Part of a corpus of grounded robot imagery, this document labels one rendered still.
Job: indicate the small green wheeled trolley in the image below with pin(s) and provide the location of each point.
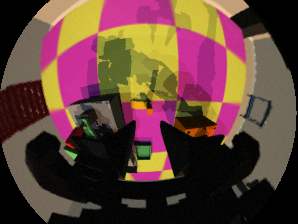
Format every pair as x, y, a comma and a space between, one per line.
88, 132

